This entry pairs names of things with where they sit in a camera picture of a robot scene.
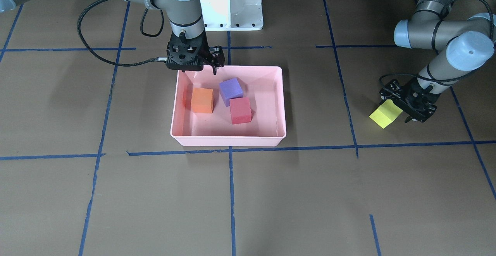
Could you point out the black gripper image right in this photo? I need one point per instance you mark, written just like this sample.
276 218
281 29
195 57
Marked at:
407 94

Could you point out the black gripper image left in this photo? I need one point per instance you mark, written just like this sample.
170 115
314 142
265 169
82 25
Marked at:
215 55

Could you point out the yellow foam block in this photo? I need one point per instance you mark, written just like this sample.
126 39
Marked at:
386 113

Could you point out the purple foam block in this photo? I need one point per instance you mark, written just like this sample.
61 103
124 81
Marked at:
230 89

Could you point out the orange foam block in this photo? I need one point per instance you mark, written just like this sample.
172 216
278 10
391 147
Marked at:
202 100

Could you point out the red foam block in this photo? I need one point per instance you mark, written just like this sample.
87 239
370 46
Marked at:
240 110

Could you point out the pink plastic bin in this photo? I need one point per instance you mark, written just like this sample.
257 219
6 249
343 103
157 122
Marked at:
261 84

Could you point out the blue tape strip crossing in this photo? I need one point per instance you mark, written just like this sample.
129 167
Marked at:
306 148

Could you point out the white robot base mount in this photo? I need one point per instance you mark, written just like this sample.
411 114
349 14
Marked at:
232 15

